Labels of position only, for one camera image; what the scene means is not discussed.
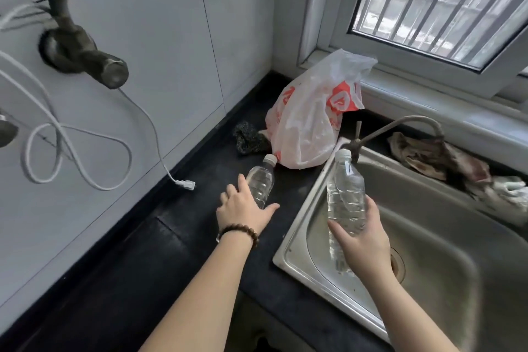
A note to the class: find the person's left forearm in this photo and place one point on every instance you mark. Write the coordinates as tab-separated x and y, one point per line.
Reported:
206	302

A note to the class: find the small steel faucet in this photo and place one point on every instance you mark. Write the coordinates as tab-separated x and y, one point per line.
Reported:
396	122

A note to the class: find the person's left hand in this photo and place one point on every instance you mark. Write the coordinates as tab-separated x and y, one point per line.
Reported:
243	211

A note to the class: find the dark steel wool scrubber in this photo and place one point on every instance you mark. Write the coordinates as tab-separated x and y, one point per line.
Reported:
249	139

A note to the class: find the gray dish cloth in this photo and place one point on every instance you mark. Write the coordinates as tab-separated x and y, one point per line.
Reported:
507	195

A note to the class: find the brown dish rag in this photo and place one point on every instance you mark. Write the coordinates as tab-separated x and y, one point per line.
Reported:
429	158

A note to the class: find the white red plastic bag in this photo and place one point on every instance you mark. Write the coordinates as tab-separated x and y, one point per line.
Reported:
309	125

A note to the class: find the dark wall pipe valve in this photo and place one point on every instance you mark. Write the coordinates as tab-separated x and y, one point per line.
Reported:
82	54

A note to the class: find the gray metal wall fitting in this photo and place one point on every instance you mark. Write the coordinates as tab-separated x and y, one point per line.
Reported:
6	131

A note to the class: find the person's right hand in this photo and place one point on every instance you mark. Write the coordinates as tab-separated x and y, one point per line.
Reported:
367	252

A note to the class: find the steel kitchen sink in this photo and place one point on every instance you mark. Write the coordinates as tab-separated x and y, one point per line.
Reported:
433	240

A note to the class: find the clear bottle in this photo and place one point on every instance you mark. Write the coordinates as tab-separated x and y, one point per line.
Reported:
345	195
260	182

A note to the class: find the white barred window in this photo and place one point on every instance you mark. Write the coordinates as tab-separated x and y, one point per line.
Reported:
433	13

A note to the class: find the person's right forearm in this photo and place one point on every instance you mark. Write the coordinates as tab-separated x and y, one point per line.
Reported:
404	314

